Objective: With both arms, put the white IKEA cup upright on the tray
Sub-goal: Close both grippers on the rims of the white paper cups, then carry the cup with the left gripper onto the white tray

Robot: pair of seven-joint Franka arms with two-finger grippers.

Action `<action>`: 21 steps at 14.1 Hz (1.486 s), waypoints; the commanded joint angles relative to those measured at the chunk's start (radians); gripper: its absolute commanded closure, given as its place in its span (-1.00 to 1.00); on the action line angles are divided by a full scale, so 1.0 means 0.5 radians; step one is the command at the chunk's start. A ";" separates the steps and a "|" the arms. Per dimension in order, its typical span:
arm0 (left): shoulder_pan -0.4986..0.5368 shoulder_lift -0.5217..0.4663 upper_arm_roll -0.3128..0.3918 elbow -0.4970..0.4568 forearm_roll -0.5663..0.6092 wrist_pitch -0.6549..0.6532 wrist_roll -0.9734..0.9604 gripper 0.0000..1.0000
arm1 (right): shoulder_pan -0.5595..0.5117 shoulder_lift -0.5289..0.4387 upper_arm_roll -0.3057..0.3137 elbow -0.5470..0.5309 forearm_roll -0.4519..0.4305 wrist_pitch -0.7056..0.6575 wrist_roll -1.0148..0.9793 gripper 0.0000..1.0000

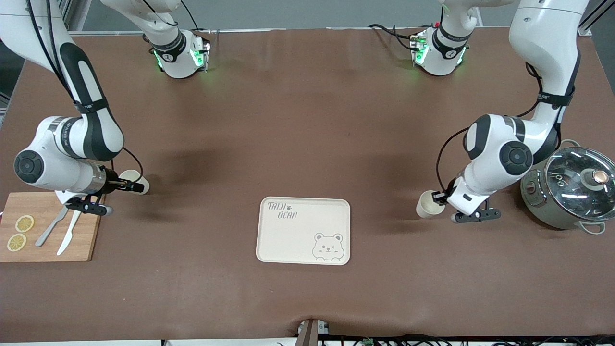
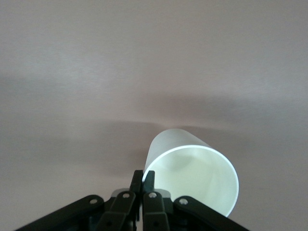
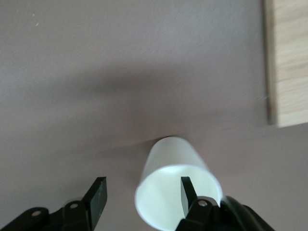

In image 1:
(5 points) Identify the white IKEA cup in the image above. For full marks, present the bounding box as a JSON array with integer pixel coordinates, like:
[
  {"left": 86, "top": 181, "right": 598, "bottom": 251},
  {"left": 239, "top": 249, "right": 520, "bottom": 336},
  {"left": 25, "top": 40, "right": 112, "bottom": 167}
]
[
  {"left": 118, "top": 169, "right": 150, "bottom": 195},
  {"left": 416, "top": 190, "right": 446, "bottom": 220}
]

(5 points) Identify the cream bear print tray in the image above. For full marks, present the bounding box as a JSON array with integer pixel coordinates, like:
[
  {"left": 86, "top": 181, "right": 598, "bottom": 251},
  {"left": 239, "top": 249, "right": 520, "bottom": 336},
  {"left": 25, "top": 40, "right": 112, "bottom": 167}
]
[{"left": 256, "top": 197, "right": 351, "bottom": 266}]

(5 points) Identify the metal table edge clamp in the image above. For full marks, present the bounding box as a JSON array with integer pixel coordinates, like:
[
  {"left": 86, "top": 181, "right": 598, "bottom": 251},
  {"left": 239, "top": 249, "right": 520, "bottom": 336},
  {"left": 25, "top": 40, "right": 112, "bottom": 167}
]
[{"left": 298, "top": 319, "right": 330, "bottom": 346}]

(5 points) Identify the grey-green electric cooker pot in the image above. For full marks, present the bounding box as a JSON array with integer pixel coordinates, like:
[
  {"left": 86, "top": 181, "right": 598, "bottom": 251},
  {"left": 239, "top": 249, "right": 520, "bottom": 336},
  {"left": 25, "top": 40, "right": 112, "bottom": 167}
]
[{"left": 520, "top": 139, "right": 615, "bottom": 236}]

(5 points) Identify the white plastic knife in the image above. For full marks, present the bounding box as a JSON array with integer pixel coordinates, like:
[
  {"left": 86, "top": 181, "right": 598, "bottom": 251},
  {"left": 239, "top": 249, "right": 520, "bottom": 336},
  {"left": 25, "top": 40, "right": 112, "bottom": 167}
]
[{"left": 56, "top": 211, "right": 82, "bottom": 256}]

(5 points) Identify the black right arm base cable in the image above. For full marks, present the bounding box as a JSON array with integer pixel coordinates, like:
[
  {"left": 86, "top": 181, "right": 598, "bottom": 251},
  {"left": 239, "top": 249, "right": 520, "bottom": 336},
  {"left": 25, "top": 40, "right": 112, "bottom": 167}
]
[{"left": 180, "top": 0, "right": 212, "bottom": 34}]

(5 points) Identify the wooden cutting board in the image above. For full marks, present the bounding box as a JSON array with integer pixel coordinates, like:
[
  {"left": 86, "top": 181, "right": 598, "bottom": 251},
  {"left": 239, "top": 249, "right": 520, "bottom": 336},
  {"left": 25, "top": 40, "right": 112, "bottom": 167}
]
[{"left": 0, "top": 191, "right": 105, "bottom": 263}]

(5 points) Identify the brown table cover mat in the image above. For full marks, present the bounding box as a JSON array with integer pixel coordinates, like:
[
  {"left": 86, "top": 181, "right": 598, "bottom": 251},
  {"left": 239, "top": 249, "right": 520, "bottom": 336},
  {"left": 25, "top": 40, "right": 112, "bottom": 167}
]
[{"left": 0, "top": 26, "right": 615, "bottom": 343}]

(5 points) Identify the grey plastic knife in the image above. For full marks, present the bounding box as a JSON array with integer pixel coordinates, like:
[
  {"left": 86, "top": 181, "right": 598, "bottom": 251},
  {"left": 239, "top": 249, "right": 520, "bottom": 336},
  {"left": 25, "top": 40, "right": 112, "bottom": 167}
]
[{"left": 35, "top": 207, "right": 69, "bottom": 247}]

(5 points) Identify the black arm base cable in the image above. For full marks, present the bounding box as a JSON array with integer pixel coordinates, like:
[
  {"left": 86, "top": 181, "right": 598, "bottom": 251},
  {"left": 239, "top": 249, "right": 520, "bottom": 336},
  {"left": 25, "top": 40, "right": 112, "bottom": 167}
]
[
  {"left": 180, "top": 0, "right": 212, "bottom": 34},
  {"left": 369, "top": 23, "right": 418, "bottom": 51}
]

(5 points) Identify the glass cooker lid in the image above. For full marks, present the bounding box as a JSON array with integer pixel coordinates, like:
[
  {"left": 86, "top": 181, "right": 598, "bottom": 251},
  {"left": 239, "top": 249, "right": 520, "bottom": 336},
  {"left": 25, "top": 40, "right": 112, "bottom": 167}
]
[{"left": 544, "top": 147, "right": 615, "bottom": 222}]

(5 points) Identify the black left arm base cable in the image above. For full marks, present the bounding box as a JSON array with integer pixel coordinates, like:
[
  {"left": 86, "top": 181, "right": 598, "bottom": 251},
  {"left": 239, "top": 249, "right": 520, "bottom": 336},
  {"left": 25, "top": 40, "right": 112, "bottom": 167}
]
[{"left": 369, "top": 23, "right": 418, "bottom": 51}]

